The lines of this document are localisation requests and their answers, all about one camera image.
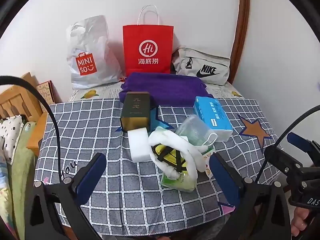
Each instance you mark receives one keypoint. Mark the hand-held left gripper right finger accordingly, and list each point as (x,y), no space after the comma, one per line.
(222,177)

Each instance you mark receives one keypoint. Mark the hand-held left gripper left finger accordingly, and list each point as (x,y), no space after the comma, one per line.
(92,177)

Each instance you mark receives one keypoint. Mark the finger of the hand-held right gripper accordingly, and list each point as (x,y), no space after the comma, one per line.
(298,141)
(280,158)

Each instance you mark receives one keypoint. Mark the white fruit print packet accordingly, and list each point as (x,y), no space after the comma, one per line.
(207,160)

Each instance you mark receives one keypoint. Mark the light green tissue packet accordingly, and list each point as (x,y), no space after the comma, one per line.
(180,183)

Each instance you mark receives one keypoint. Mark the white sponge block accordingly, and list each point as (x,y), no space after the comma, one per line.
(138,142)

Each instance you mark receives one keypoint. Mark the white cloth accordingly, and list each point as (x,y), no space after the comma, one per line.
(172,137)

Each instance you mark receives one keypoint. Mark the yellow mesh pouch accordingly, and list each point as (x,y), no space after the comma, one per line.
(160,150)

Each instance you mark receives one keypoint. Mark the person's right hand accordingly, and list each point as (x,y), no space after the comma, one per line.
(300,222)

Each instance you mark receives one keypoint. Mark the grey checked tablecloth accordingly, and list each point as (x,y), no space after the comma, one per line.
(125,192)

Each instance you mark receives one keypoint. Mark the blue tissue pack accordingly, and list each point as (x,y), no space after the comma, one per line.
(212,115)

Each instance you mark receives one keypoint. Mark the green blanket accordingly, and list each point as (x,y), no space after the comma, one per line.
(22,180)

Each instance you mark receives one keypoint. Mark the dark green tin box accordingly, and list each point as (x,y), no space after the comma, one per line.
(135,110)

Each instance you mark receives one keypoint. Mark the fruit print sheet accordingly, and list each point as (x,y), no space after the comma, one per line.
(105,92)

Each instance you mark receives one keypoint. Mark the pastel printed quilt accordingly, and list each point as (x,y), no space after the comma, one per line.
(5,192)

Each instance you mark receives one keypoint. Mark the polka dot pillow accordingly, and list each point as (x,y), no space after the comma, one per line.
(12,135)

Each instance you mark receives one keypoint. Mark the patterned gift box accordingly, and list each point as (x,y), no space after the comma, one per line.
(46,92)

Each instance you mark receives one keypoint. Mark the purple towel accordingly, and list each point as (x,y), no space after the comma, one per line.
(170,87)

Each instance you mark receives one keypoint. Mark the grey waist bag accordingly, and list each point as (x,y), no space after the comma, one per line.
(212,62)

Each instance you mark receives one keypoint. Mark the curved wooden headboard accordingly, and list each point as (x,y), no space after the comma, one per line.
(241,30)

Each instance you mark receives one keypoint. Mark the white plastic shopping bag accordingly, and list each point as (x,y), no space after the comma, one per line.
(87,45)

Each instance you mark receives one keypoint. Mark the red paper bag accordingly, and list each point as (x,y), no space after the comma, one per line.
(147,35)

